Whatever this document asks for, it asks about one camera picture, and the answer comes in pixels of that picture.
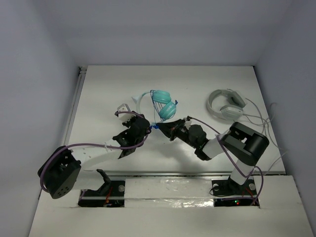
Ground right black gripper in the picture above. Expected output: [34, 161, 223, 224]
[158, 118, 198, 148]

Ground teal cat-ear headphones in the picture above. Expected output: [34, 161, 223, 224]
[132, 90, 178, 123]

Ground blue headphone cable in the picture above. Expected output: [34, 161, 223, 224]
[150, 90, 179, 124]

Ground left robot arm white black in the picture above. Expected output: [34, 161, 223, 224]
[38, 112, 151, 199]

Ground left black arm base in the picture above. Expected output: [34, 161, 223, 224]
[78, 180, 125, 208]

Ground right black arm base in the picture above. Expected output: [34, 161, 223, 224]
[209, 179, 260, 207]

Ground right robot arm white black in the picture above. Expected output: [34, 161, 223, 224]
[156, 117, 270, 194]

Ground white grey headphones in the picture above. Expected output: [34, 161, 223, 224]
[206, 89, 247, 121]

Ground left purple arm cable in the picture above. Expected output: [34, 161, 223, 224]
[39, 111, 150, 196]

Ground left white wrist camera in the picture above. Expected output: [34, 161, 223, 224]
[115, 104, 132, 122]

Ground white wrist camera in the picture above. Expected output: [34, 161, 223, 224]
[115, 104, 132, 122]
[183, 116, 192, 130]

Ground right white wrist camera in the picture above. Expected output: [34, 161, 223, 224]
[183, 116, 192, 130]

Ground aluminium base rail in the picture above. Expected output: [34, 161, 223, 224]
[81, 169, 284, 179]

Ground aluminium side rail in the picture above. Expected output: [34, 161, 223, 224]
[73, 66, 88, 107]

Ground white headphone cable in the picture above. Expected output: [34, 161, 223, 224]
[234, 98, 289, 173]

